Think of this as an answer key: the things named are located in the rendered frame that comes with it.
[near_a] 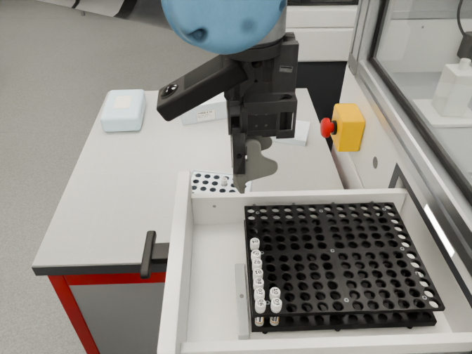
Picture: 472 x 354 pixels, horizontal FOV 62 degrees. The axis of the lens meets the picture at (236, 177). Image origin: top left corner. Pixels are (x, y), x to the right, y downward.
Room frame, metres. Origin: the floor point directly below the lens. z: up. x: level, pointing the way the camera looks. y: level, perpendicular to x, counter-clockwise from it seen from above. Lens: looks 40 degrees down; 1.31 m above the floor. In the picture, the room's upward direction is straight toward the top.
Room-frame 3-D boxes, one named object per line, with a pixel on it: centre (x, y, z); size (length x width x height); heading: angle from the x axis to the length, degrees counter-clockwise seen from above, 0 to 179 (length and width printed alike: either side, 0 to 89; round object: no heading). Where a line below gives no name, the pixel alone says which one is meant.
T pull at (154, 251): (0.33, 0.10, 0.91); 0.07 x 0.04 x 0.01; 2
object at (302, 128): (0.82, -0.11, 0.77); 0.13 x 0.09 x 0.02; 75
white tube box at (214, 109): (0.91, 0.09, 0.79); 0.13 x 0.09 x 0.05; 108
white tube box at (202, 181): (0.58, 0.03, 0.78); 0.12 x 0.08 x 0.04; 81
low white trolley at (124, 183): (0.74, 0.07, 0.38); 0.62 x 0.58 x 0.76; 2
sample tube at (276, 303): (0.25, -0.05, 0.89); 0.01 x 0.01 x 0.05
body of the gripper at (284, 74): (0.43, -0.03, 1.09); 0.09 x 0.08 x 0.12; 93
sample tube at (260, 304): (0.25, -0.03, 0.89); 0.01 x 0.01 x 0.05
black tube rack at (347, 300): (0.34, -0.13, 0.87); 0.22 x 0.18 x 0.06; 92
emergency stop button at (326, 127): (0.67, -0.18, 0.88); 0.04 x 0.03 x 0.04; 2
